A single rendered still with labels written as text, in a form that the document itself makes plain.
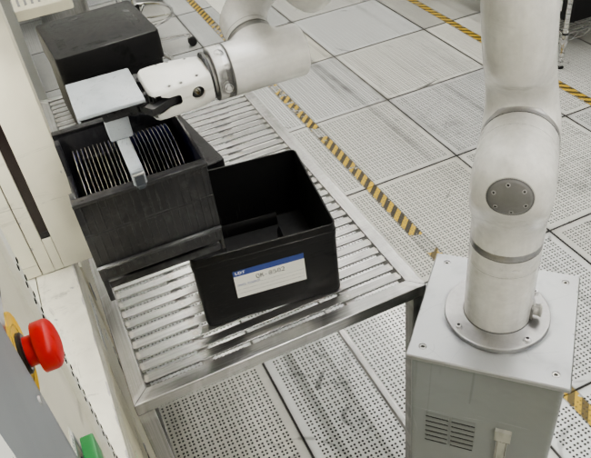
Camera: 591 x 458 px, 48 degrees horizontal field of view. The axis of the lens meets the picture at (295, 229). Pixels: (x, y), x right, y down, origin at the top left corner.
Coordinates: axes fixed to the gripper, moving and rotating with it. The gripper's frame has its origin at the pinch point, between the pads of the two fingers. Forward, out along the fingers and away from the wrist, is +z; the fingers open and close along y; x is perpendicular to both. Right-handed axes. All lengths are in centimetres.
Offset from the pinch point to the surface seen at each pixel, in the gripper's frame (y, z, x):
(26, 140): 14.8, 14.5, -9.3
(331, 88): 199, -123, -123
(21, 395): -66, 13, 16
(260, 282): -5.0, -16.0, -41.0
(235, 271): -4.5, -11.8, -36.6
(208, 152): 40, -21, -39
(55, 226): 14.9, 15.9, -27.9
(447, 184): 96, -127, -124
